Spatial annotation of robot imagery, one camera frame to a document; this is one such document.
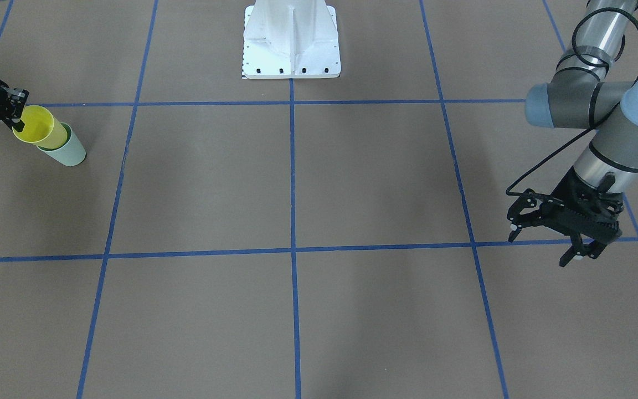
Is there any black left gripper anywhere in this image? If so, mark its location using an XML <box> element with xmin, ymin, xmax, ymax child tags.
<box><xmin>506</xmin><ymin>167</ymin><xmax>623</xmax><ymax>268</ymax></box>

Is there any yellow plastic cup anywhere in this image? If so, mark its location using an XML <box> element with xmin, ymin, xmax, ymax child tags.
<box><xmin>11</xmin><ymin>105</ymin><xmax>69</xmax><ymax>151</ymax></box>

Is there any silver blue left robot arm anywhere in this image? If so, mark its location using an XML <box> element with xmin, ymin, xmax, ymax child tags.
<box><xmin>506</xmin><ymin>1</ymin><xmax>638</xmax><ymax>267</ymax></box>

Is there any light green plastic cup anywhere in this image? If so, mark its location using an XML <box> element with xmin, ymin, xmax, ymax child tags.
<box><xmin>37</xmin><ymin>123</ymin><xmax>87</xmax><ymax>167</ymax></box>

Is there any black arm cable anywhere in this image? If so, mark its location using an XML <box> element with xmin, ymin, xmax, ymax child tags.
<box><xmin>506</xmin><ymin>7</ymin><xmax>638</xmax><ymax>197</ymax></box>

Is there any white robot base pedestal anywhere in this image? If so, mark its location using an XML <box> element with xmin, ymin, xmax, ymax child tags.
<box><xmin>241</xmin><ymin>1</ymin><xmax>342</xmax><ymax>79</ymax></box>

